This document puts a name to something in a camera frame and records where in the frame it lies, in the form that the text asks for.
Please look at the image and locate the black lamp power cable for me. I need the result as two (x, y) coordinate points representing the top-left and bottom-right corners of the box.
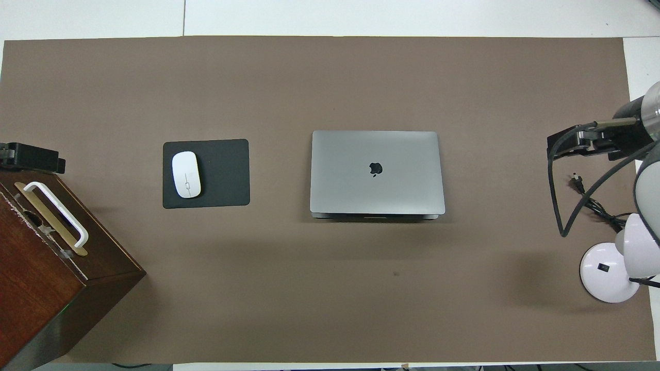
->
(569, 174), (627, 232)

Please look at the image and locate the black mouse pad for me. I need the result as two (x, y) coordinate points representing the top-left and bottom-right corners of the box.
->
(163, 139), (251, 209)

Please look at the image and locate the dark brown wooden box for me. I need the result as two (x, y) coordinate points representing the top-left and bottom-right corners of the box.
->
(0, 170), (146, 370)

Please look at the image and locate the gold handle backing plate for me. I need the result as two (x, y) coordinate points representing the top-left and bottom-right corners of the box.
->
(14, 181), (88, 257)

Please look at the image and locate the white box handle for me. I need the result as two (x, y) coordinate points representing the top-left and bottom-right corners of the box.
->
(23, 181), (89, 249)

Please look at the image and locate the white desk lamp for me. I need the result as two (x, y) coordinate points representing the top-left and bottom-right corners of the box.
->
(580, 212), (660, 303)

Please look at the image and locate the silver apple laptop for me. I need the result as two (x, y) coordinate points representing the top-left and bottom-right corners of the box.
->
(310, 130), (446, 221)

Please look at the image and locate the brown table mat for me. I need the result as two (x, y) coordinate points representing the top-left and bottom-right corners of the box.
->
(0, 36), (656, 364)

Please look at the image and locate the white computer mouse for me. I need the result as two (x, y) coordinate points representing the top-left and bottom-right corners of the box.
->
(172, 151), (202, 199)

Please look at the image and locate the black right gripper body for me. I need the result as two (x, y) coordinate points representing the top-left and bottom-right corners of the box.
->
(593, 97), (656, 160)

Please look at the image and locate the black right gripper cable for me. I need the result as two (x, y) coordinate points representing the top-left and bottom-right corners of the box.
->
(548, 119), (660, 238)

